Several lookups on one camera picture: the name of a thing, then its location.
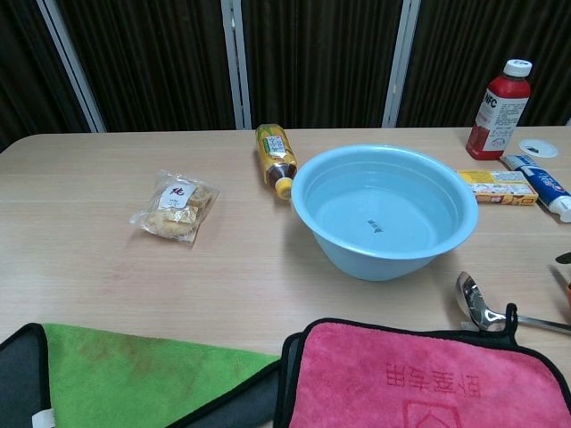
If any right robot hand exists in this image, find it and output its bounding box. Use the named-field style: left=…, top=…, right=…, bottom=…
left=550, top=251, right=571, bottom=309

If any red NFC juice bottle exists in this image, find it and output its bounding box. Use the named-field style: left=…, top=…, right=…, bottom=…
left=465, top=59, right=534, bottom=161

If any pink microfiber cloth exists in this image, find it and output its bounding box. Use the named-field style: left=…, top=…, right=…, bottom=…
left=272, top=302, right=571, bottom=428

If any yellow-labelled tea bottle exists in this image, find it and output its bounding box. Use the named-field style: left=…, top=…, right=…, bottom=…
left=254, top=123, right=299, bottom=201

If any grey partition post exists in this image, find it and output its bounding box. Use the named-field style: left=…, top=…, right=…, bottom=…
left=220, top=0, right=252, bottom=131
left=36, top=0, right=107, bottom=134
left=382, top=0, right=421, bottom=129

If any green and grey microfiber cloth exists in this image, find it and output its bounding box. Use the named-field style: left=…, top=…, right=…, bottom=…
left=0, top=321, right=282, bottom=428

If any yellow cardboard box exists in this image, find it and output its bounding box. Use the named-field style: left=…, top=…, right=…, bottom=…
left=457, top=169, right=540, bottom=206

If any clear bag of cookies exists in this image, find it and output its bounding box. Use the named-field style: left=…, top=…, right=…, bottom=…
left=128, top=169, right=220, bottom=244

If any light blue plastic basin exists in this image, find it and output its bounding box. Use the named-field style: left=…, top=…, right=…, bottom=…
left=290, top=143, right=480, bottom=283

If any white table cable grommet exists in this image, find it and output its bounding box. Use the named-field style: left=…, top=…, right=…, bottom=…
left=517, top=137, right=559, bottom=158

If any blue and white toothpaste tube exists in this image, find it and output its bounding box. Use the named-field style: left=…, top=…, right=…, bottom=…
left=499, top=154, right=571, bottom=223

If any metal ladle spoon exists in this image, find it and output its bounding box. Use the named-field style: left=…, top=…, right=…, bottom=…
left=455, top=270, right=571, bottom=335

